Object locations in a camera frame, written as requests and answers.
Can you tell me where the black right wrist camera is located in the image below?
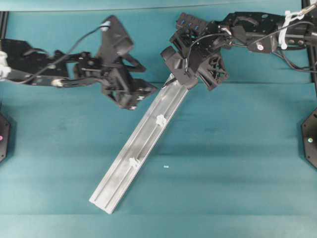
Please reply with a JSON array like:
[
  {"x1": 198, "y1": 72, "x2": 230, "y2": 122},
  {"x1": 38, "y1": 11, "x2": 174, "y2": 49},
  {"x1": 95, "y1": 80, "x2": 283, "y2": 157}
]
[{"x1": 247, "y1": 37, "x2": 272, "y2": 54}]

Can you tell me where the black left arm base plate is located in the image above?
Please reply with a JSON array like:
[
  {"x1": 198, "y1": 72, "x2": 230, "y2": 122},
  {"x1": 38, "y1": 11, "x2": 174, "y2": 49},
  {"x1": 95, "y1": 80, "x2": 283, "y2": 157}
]
[{"x1": 0, "y1": 114, "x2": 10, "y2": 162}]

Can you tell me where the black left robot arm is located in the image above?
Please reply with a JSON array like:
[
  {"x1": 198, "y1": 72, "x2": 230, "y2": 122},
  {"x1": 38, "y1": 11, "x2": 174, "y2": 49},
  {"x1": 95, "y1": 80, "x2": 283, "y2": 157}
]
[{"x1": 0, "y1": 39, "x2": 157, "y2": 110}]

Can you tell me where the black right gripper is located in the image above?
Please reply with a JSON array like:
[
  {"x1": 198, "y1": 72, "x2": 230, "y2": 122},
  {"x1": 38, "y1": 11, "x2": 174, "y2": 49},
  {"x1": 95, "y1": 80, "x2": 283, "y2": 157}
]
[{"x1": 160, "y1": 22, "x2": 229, "y2": 91}]

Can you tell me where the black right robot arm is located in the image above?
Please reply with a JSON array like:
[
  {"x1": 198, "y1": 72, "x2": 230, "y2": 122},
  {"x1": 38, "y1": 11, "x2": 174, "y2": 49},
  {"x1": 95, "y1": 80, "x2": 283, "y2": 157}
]
[{"x1": 161, "y1": 12, "x2": 317, "y2": 90}]

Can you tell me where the black USB hub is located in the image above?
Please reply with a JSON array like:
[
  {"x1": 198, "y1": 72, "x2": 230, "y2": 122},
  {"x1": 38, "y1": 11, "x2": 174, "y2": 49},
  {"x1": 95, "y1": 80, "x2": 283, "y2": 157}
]
[{"x1": 176, "y1": 12, "x2": 209, "y2": 35}]

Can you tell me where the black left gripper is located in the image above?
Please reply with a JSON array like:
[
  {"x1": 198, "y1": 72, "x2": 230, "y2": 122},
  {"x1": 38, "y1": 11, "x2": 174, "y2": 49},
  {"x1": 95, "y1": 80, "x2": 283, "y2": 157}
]
[{"x1": 71, "y1": 52, "x2": 158, "y2": 110}]

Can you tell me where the silver aluminium rail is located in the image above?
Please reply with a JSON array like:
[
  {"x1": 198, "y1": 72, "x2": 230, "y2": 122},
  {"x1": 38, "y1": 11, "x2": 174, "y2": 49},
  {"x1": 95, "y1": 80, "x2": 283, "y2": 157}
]
[{"x1": 89, "y1": 74, "x2": 188, "y2": 214}]

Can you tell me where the black metal frame rail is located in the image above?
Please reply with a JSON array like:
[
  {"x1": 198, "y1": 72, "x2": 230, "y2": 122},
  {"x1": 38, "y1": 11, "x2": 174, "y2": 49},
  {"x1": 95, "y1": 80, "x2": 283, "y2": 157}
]
[{"x1": 301, "y1": 0, "x2": 317, "y2": 89}]

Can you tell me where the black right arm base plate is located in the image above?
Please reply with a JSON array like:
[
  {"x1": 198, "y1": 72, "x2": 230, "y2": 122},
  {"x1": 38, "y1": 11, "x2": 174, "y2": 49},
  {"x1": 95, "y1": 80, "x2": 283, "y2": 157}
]
[{"x1": 301, "y1": 109, "x2": 317, "y2": 169}]

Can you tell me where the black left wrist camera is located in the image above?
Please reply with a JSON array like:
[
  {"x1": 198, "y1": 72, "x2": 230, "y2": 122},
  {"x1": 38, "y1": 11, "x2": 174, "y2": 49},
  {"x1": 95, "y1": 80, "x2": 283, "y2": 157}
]
[{"x1": 97, "y1": 15, "x2": 134, "y2": 63}]

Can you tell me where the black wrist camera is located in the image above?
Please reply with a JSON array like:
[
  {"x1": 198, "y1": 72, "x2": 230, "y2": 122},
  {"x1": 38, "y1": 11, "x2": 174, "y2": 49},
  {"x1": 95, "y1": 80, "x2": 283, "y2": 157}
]
[
  {"x1": 97, "y1": 15, "x2": 134, "y2": 63},
  {"x1": 247, "y1": 37, "x2": 272, "y2": 54}
]

